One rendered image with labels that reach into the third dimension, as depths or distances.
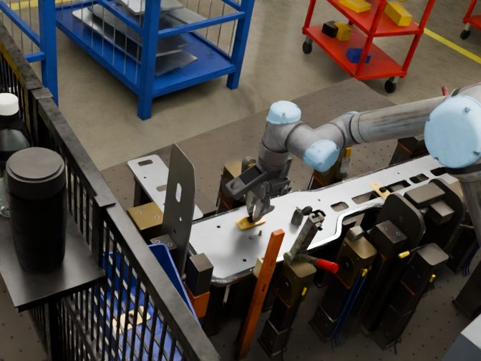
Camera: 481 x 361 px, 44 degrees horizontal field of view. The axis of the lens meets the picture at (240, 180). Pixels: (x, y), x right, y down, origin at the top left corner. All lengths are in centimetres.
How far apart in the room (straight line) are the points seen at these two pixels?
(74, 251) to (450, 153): 66
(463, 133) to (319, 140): 39
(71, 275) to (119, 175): 130
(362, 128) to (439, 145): 33
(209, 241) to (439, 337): 81
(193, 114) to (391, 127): 253
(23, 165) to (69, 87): 315
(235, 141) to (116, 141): 121
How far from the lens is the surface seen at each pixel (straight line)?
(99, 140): 348
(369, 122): 139
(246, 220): 161
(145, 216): 150
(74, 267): 90
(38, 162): 79
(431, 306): 204
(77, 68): 413
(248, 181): 148
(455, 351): 149
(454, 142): 110
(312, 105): 276
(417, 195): 160
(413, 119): 132
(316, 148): 135
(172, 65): 381
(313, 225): 137
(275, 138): 141
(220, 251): 153
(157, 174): 172
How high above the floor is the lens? 211
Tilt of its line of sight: 40 degrees down
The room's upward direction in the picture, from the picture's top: 13 degrees clockwise
